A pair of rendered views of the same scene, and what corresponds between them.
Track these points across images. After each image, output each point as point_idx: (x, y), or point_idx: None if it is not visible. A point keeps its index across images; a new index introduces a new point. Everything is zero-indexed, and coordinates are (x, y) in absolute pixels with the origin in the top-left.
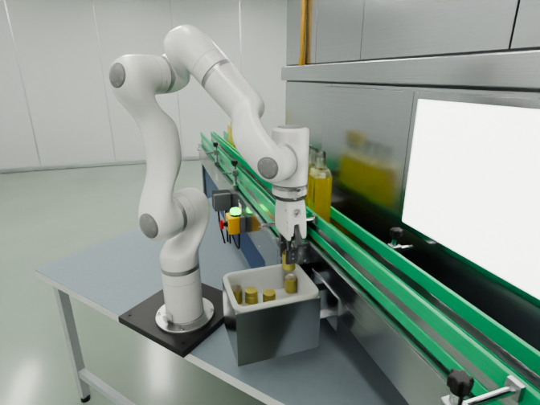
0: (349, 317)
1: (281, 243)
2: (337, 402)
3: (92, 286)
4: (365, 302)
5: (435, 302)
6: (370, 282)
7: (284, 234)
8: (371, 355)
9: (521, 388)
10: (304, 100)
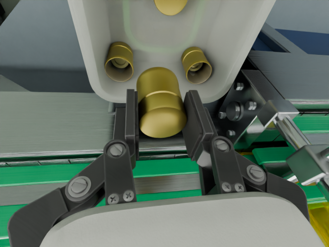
0: (76, 106)
1: (199, 135)
2: (67, 25)
3: None
4: (11, 150)
5: None
6: (24, 185)
7: (123, 239)
8: (12, 93)
9: None
10: None
